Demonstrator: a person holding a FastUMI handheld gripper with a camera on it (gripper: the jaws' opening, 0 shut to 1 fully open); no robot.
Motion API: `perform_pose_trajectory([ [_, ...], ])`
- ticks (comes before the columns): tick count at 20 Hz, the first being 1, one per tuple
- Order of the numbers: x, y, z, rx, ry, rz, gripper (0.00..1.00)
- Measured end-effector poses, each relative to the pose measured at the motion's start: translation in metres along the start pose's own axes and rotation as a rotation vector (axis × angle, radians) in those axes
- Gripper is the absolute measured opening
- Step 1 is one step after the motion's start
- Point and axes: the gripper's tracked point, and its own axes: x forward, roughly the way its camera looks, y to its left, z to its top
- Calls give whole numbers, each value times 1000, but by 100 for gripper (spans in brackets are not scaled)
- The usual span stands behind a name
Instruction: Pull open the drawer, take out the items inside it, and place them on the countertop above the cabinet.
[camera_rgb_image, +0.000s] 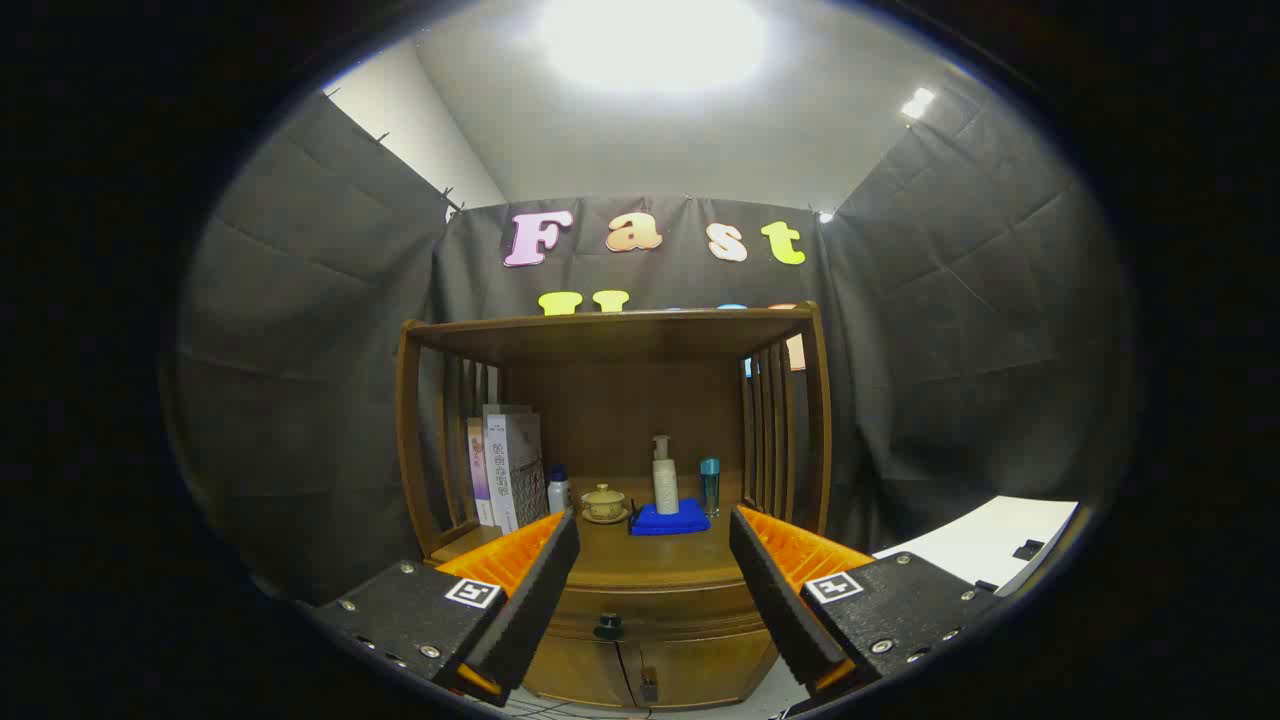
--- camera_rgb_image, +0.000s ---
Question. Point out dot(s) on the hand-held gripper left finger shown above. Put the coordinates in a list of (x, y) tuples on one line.
[(535, 600)]

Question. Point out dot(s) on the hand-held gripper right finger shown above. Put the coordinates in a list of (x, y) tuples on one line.
[(775, 600)]

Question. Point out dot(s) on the wooden cabinet door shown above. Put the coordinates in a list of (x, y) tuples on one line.
[(580, 670), (710, 672)]

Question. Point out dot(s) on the wooden countertop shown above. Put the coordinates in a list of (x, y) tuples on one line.
[(650, 560)]

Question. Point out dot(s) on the brown wooden cabinet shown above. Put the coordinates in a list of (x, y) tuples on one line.
[(620, 400)]

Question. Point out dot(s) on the white bottle with blue cap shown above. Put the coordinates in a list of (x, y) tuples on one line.
[(558, 495)]

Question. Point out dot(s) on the yellow lidded teacup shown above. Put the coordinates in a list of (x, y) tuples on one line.
[(603, 498)]

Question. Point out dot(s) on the clear blue bottle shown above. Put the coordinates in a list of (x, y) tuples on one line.
[(710, 490)]

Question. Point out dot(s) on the small black object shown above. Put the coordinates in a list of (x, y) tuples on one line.
[(633, 515)]

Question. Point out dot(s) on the folded blue cloth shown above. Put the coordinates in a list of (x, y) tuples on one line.
[(670, 523)]

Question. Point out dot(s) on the thick white book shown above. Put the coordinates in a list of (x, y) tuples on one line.
[(515, 460)]

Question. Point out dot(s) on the white pump bottle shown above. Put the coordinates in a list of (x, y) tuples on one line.
[(665, 490)]

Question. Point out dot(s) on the white storage unit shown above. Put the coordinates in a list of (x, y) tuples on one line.
[(980, 545)]

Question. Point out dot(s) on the large ceiling light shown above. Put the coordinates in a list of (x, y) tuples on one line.
[(650, 40)]

